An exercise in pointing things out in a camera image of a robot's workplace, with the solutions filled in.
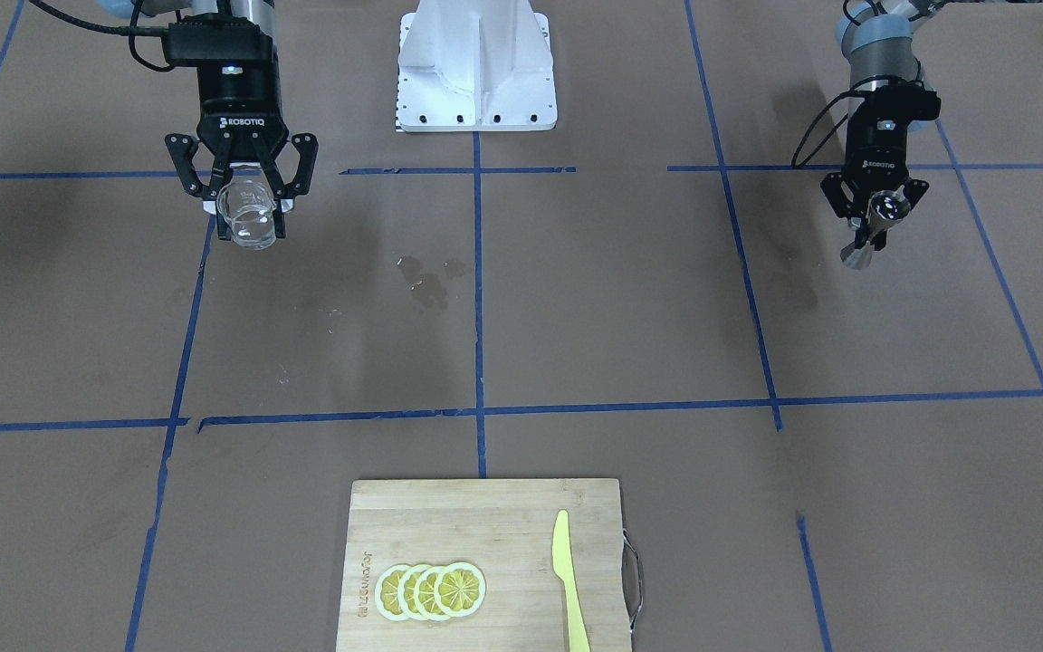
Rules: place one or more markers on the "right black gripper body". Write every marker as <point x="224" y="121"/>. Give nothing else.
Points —
<point x="237" y="98"/>

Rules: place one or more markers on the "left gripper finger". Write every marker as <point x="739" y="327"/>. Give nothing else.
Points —
<point x="899" y="202"/>
<point x="851" y="200"/>

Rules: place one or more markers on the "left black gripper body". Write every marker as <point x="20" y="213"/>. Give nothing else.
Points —
<point x="876" y="145"/>

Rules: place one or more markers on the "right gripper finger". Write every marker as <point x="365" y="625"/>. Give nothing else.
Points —
<point x="307" y="147"/>
<point x="182" y="150"/>

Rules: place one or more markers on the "steel double jigger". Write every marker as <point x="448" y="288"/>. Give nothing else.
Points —
<point x="881" y="211"/>

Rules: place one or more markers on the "small glass beaker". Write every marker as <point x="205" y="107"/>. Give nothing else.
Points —
<point x="249" y="214"/>

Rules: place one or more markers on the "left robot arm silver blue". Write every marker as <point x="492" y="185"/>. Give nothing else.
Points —
<point x="876" y="39"/>

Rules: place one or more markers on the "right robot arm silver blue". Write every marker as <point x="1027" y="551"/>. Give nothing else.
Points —
<point x="261" y="13"/>

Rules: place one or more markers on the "bamboo cutting board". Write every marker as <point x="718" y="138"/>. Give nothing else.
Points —
<point x="503" y="526"/>

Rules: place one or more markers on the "yellow plastic knife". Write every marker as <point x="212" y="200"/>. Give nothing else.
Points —
<point x="563" y="566"/>

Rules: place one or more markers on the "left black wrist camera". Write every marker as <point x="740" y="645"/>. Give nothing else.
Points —
<point x="901" y="104"/>

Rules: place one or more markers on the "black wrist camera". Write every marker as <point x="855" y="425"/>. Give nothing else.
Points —
<point x="191" y="43"/>
<point x="901" y="104"/>

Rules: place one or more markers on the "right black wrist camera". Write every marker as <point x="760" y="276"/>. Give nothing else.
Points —
<point x="191" y="43"/>

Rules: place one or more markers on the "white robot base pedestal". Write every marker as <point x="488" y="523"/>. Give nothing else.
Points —
<point x="475" y="66"/>

